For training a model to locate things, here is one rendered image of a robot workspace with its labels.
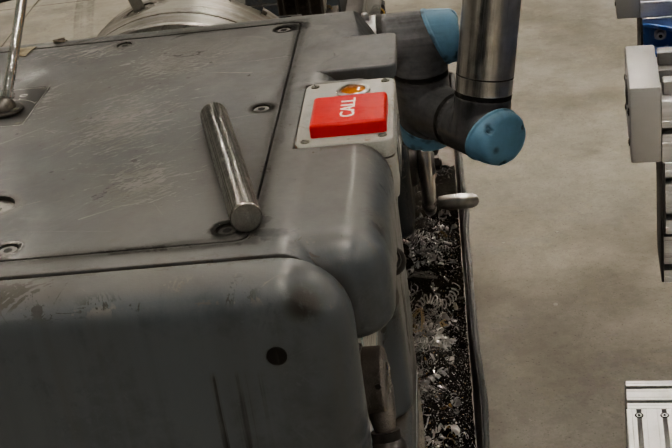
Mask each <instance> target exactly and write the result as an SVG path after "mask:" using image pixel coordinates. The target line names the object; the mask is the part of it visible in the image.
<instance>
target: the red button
mask: <svg viewBox="0 0 672 448"><path fill-rule="evenodd" d="M387 122H388V97H387V93H386V92H375V93H364V94H354V95H344V96H334V97H323V98H316V99H315V100H314V103H313V109H312V114H311V119H310V125H309V132H310V138H312V139H315V138H325V137H336V136H347V135H357V134H368V133H379V132H386V131H387Z"/></svg>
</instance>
